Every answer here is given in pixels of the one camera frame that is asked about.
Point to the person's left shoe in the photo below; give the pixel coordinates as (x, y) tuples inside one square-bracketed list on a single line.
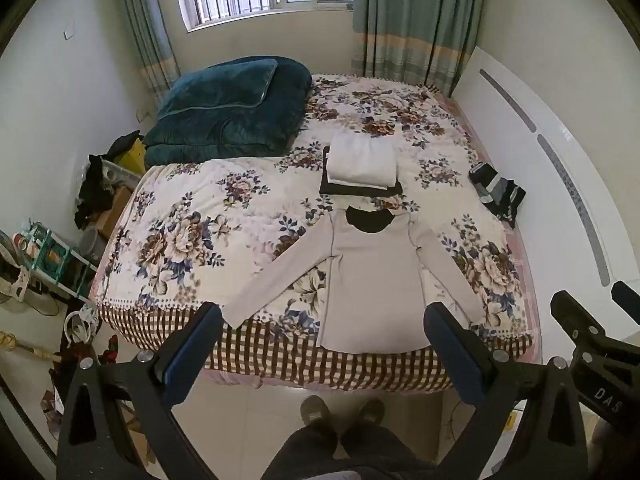
[(314, 410)]

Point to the teal pillow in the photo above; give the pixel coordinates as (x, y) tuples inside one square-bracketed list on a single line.
[(220, 85)]

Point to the bed with floral sheet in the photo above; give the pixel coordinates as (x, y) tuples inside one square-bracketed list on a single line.
[(225, 200)]

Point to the teal storage rack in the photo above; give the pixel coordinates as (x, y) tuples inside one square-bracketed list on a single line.
[(55, 260)]

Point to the wall socket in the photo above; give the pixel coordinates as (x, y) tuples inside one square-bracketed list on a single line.
[(144, 116)]

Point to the beige long-sleeve shirt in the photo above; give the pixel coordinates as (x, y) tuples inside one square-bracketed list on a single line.
[(370, 280)]

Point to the bamboo stick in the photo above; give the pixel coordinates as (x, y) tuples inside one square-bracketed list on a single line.
[(30, 349)]

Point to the grey bucket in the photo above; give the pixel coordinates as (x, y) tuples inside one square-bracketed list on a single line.
[(91, 245)]

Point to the black folded cloth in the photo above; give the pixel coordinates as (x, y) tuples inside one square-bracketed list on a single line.
[(350, 191)]

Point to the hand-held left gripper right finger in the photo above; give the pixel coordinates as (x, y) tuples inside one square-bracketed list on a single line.
[(457, 360)]

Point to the teal folded quilt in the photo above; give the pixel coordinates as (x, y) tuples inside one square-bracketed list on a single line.
[(225, 130)]

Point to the person's shoe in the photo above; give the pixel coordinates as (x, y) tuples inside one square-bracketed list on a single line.
[(371, 412), (314, 410)]

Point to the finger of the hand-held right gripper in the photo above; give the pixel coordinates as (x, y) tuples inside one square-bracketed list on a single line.
[(627, 300), (580, 317)]

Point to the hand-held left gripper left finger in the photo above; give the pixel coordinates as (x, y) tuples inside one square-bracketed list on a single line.
[(192, 355)]

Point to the person's right shoe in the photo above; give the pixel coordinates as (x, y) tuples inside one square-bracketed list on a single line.
[(371, 412)]

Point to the black grey striped garment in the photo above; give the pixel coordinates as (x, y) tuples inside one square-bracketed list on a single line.
[(497, 192)]

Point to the cardboard box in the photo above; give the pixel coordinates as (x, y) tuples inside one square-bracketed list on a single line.
[(114, 210)]

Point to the person's dark pants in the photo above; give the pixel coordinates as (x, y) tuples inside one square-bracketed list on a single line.
[(350, 452)]

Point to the white folded cloth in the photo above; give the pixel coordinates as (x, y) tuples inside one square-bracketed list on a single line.
[(360, 160)]

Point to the teal striped curtain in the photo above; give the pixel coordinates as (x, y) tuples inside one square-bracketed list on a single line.
[(145, 25), (415, 20)]

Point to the black clothes pile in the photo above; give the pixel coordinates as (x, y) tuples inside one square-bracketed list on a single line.
[(92, 195)]

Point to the yellow plastic item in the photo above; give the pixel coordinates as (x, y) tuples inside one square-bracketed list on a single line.
[(134, 157)]

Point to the white headboard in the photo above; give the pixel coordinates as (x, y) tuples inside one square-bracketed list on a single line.
[(530, 170)]

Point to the white floor fan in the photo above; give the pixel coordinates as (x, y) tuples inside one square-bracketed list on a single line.
[(20, 280)]

